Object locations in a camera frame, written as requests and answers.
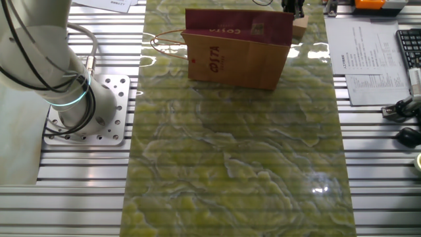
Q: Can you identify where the small wooden cube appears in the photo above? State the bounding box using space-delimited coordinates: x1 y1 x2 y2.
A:
291 14 310 40

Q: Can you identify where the Costa kraft maroon paper bag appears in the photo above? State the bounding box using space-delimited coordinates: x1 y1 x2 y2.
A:
150 8 295 91

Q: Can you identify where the orange grey device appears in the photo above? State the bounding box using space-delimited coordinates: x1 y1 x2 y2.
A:
350 0 409 17

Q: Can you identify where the titled instruction paper sheet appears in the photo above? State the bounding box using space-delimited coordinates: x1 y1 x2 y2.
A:
324 16 409 76
70 0 132 14

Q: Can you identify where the black keyboard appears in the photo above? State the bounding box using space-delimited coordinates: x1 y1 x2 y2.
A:
395 28 421 72

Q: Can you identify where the green marble pattern mat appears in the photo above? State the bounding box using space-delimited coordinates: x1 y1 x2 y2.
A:
118 0 358 237

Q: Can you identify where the small metal bracket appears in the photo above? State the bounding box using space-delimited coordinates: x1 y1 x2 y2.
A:
325 0 339 18

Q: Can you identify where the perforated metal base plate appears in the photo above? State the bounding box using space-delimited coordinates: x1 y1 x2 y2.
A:
43 74 132 146

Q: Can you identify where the grey base cable with connector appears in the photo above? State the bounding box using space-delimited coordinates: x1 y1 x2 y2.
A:
66 22 99 78

